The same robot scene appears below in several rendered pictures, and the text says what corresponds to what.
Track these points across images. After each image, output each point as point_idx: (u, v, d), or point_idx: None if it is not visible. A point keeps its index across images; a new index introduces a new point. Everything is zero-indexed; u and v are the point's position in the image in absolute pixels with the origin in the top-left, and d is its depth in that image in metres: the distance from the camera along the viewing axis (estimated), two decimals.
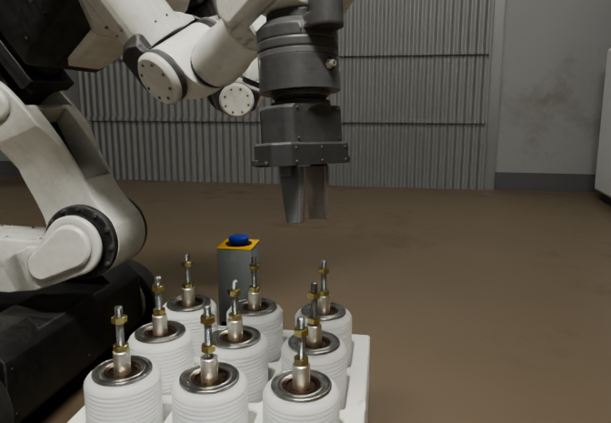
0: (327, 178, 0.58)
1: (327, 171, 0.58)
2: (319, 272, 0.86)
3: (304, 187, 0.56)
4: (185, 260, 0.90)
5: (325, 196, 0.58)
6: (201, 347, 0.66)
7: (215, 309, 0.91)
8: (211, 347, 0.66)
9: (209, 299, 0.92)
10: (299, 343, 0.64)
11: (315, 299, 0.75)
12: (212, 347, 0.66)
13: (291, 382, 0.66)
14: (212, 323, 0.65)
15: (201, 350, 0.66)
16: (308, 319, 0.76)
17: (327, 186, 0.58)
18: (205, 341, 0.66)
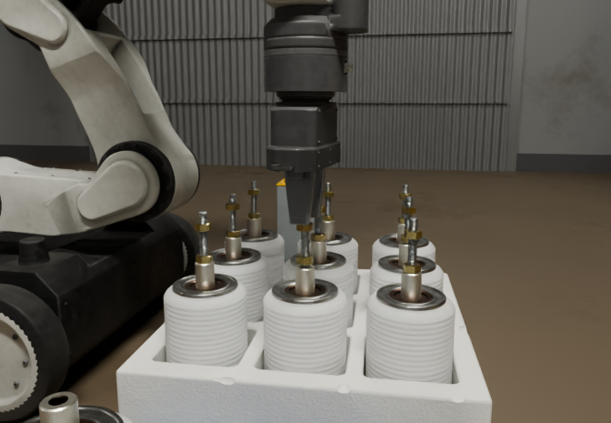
0: (324, 178, 0.59)
1: (325, 171, 0.59)
2: (402, 197, 0.79)
3: (313, 190, 0.56)
4: (252, 188, 0.83)
5: (322, 195, 0.59)
6: (307, 261, 0.58)
7: (284, 241, 0.84)
8: (310, 254, 0.60)
9: (276, 232, 0.85)
10: (411, 247, 0.57)
11: (410, 215, 0.68)
12: (309, 254, 0.60)
13: (398, 295, 0.59)
14: (307, 228, 0.59)
15: (310, 263, 0.59)
16: (402, 237, 0.69)
17: (323, 186, 0.59)
18: (304, 255, 0.59)
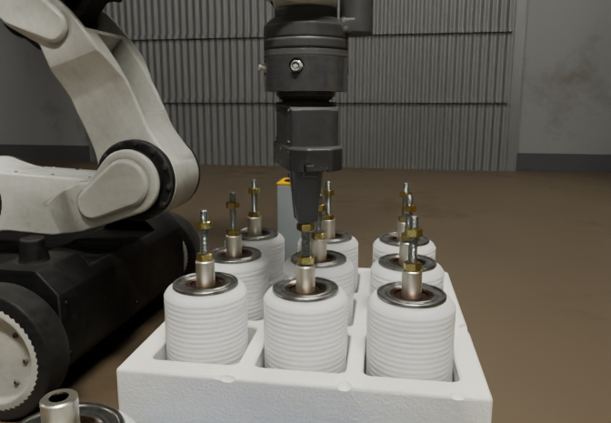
0: (294, 182, 0.56)
1: (293, 175, 0.56)
2: (402, 196, 0.79)
3: (291, 186, 0.58)
4: (252, 186, 0.83)
5: (295, 198, 0.57)
6: (298, 258, 0.60)
7: (284, 240, 0.84)
8: (305, 257, 0.58)
9: (276, 231, 0.85)
10: (412, 246, 0.57)
11: (410, 213, 0.68)
12: (306, 258, 0.58)
13: (398, 293, 0.59)
14: (308, 231, 0.58)
15: (297, 261, 0.59)
16: (403, 236, 0.68)
17: (295, 190, 0.56)
18: (303, 252, 0.60)
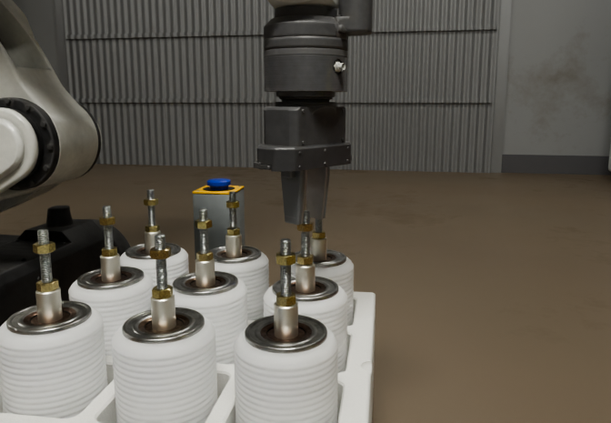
0: (328, 179, 0.58)
1: (328, 172, 0.58)
2: None
3: (305, 190, 0.56)
4: (148, 197, 0.73)
5: (325, 196, 0.59)
6: (172, 291, 0.50)
7: (185, 258, 0.74)
8: None
9: (179, 246, 0.76)
10: (283, 275, 0.47)
11: (308, 230, 0.59)
12: None
13: (273, 330, 0.49)
14: (155, 255, 0.49)
15: (172, 292, 0.50)
16: (312, 258, 0.59)
17: (327, 187, 0.58)
18: (165, 286, 0.49)
